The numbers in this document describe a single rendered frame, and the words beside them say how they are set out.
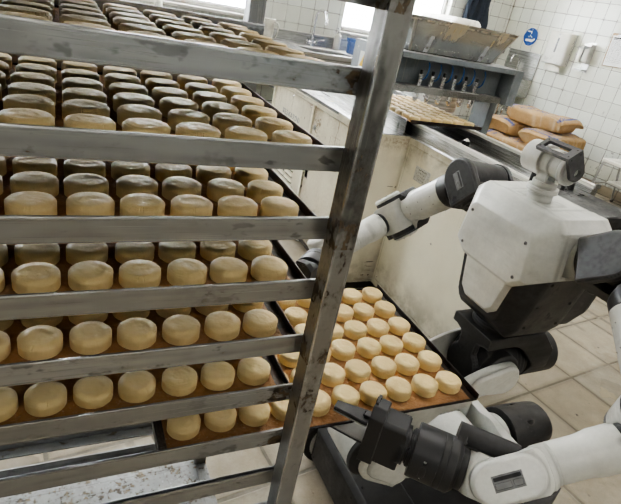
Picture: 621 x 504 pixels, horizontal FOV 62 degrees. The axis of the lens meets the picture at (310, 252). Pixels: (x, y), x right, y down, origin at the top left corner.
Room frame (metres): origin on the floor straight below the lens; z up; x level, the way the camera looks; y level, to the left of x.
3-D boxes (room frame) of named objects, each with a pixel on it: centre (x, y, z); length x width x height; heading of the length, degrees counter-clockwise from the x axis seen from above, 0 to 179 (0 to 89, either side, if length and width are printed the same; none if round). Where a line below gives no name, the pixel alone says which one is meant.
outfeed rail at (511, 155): (2.71, -0.48, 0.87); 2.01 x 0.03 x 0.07; 28
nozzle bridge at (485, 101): (2.54, -0.40, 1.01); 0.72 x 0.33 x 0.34; 118
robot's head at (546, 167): (1.07, -0.45, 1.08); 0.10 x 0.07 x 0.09; 28
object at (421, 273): (2.09, -0.64, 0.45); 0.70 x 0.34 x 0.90; 28
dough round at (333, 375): (0.77, -0.09, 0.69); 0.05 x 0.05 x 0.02
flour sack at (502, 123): (5.91, -1.92, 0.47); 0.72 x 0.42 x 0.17; 125
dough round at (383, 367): (0.82, -0.19, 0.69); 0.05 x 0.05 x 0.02
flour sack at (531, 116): (5.66, -2.10, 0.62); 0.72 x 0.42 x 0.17; 41
